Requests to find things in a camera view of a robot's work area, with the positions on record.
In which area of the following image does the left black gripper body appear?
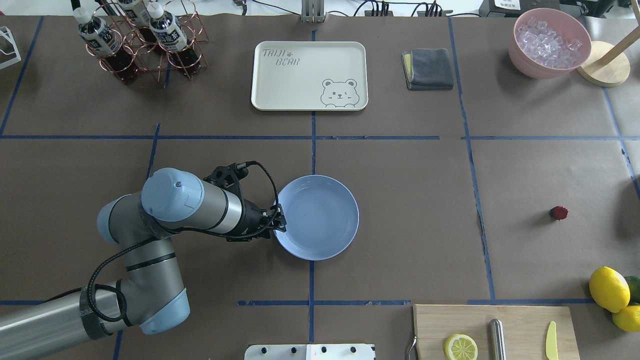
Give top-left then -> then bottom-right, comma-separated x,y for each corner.
242,199 -> 275,242

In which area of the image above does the blue round plate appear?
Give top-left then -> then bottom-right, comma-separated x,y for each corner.
275,174 -> 360,261

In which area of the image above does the red strawberry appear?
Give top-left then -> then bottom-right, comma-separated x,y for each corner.
548,205 -> 569,221

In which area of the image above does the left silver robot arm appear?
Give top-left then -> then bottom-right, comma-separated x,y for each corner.
1,161 -> 286,360

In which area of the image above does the cream bear tray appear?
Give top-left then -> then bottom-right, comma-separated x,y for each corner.
251,41 -> 369,112

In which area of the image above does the dark drink bottle three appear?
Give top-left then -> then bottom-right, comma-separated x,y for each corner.
146,1 -> 201,77

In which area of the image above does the grey folded cloth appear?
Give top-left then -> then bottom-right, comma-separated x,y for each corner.
401,48 -> 454,91

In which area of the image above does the lemon half slice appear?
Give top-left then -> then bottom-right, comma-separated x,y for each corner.
443,333 -> 479,360

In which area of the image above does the dark drink bottle two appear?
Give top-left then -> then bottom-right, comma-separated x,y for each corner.
116,0 -> 163,55

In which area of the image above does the dark drink bottle one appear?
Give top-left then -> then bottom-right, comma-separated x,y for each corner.
72,7 -> 138,85

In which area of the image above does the steel knife sharpener rod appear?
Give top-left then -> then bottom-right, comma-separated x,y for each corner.
489,318 -> 507,360

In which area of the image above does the wooden cutting board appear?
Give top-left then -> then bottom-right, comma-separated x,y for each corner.
413,304 -> 580,360

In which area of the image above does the yellow plastic knife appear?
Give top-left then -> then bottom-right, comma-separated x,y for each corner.
544,320 -> 559,360

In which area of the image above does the yellow lemon front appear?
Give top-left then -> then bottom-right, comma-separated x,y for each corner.
589,266 -> 631,313

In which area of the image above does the yellow lemon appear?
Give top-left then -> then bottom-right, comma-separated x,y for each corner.
589,266 -> 631,313
611,305 -> 640,333

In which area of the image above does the yellow lemon back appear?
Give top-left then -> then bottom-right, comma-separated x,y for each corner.
611,305 -> 640,333

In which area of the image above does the wooden round stand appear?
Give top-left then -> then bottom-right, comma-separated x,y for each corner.
577,27 -> 640,87

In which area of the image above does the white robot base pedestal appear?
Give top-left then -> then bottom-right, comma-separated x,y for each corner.
244,343 -> 377,360

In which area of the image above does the copper wire bottle rack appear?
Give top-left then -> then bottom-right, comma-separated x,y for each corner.
71,0 -> 210,87

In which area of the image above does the white wire cup rack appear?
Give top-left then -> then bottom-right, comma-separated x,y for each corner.
0,26 -> 22,70

